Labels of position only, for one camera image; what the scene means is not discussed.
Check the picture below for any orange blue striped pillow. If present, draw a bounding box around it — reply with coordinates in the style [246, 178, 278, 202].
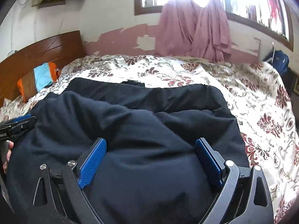
[17, 61, 61, 103]

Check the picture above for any right pink curtain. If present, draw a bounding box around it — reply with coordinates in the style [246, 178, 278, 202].
[189, 0, 232, 62]

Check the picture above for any blue backpack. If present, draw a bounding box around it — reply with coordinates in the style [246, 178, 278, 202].
[264, 50, 289, 76]

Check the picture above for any floral bed quilt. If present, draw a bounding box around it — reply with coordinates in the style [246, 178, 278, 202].
[1, 55, 298, 223]

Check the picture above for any pink curtain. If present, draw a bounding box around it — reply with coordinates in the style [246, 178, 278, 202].
[189, 0, 232, 62]
[155, 0, 201, 57]

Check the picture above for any person's left hand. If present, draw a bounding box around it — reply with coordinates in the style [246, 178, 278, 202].
[3, 141, 14, 174]

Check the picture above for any left pink curtain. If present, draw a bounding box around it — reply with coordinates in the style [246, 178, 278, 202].
[155, 0, 201, 57]

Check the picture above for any black padded jacket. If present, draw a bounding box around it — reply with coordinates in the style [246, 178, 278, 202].
[7, 78, 249, 223]

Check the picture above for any brown wooden headboard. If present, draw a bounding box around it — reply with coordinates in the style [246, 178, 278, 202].
[0, 30, 86, 105]

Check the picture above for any red hanging garment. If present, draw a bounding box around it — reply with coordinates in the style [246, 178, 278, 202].
[268, 0, 281, 21]

